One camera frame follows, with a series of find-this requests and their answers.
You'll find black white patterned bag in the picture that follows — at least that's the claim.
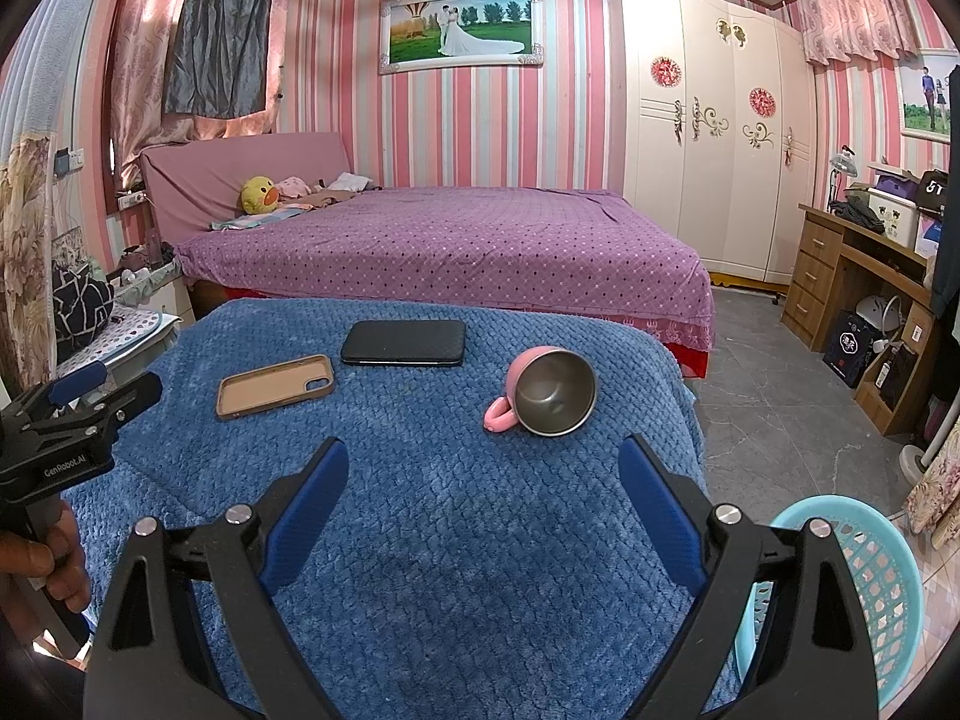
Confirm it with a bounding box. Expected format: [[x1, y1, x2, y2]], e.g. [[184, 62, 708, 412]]
[[52, 266, 115, 361]]

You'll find person's left hand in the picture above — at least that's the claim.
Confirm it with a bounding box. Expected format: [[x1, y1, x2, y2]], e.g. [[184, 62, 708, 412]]
[[0, 499, 95, 627]]

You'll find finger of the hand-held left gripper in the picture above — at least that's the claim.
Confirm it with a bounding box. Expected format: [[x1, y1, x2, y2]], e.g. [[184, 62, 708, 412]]
[[4, 360, 110, 430], [22, 371, 164, 458]]

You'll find white storage box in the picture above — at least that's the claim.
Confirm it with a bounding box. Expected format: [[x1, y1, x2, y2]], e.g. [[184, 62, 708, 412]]
[[866, 187, 922, 245]]

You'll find wooden desk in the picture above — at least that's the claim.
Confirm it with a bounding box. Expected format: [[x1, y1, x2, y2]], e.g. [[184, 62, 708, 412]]
[[780, 202, 950, 436]]

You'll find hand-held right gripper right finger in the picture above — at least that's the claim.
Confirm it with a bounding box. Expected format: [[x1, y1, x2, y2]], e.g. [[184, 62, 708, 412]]
[[617, 433, 878, 720]]

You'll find floral curtain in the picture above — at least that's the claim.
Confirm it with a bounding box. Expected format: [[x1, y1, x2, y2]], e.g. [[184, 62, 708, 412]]
[[0, 131, 57, 391]]

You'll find framed wedding wall photo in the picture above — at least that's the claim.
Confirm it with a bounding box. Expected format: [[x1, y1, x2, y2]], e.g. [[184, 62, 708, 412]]
[[377, 0, 545, 76]]

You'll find blue fleece blanket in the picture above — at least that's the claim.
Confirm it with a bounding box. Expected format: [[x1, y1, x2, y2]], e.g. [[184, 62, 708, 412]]
[[60, 298, 751, 720]]

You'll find purple polka-dot bed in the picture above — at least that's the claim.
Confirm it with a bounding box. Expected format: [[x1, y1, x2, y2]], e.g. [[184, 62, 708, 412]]
[[172, 187, 717, 350]]

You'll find floral cloth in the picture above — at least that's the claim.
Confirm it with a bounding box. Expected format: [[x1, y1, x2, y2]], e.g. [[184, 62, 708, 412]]
[[904, 457, 960, 541]]

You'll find pink steel-lined mug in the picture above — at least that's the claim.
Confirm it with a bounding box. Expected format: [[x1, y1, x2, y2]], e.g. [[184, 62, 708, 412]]
[[484, 345, 599, 437]]

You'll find black smartphone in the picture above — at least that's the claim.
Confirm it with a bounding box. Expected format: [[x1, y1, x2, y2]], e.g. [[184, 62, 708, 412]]
[[340, 319, 467, 368]]

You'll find pink covered headboard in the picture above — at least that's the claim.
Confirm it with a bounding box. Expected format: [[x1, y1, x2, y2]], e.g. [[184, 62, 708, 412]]
[[139, 131, 355, 245]]

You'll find light blue plastic basket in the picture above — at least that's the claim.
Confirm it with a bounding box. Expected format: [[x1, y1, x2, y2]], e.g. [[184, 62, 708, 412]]
[[731, 495, 925, 713]]

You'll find brown phone case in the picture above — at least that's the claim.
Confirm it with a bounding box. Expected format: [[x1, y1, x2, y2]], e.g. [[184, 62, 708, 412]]
[[216, 354, 336, 422]]

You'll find white wardrobe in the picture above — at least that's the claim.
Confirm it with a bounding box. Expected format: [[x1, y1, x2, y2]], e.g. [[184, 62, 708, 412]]
[[611, 0, 818, 287]]

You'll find black shopping bag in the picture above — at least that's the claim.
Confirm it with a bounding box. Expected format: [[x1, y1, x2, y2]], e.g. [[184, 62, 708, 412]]
[[823, 309, 882, 389]]

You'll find polka-dot mat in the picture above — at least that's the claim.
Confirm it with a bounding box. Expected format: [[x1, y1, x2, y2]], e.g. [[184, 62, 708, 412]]
[[97, 311, 183, 372]]

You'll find white fan base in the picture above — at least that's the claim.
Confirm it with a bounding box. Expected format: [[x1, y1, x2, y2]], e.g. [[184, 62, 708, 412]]
[[900, 444, 935, 485]]

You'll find framed couple wall photo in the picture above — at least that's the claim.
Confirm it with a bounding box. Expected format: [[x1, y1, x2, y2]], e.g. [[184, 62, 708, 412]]
[[896, 49, 960, 143]]

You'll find nightstand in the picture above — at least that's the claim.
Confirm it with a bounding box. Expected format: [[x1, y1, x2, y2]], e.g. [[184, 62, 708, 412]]
[[112, 240, 188, 331]]

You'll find grey curtain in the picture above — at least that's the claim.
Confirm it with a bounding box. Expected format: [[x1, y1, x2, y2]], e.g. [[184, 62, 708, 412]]
[[161, 0, 275, 121]]

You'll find pink patterned curtain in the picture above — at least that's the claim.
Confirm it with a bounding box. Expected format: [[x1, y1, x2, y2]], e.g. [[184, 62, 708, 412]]
[[109, 0, 290, 192]]

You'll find hanging dark garment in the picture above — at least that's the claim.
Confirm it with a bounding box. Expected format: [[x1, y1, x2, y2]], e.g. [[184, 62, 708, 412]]
[[930, 64, 960, 320]]

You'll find pink curtain valance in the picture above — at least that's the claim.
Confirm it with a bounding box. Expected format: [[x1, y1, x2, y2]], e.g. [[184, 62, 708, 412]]
[[795, 0, 923, 68]]

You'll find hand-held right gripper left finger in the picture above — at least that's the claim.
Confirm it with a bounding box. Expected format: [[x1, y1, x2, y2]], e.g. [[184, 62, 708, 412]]
[[81, 435, 351, 720]]

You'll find yellow duck plush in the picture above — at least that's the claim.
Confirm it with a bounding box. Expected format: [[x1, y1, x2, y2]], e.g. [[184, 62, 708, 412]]
[[240, 175, 282, 215]]

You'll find dark clothes pile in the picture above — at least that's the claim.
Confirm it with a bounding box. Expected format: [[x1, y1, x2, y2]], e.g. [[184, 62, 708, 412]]
[[829, 195, 890, 233]]

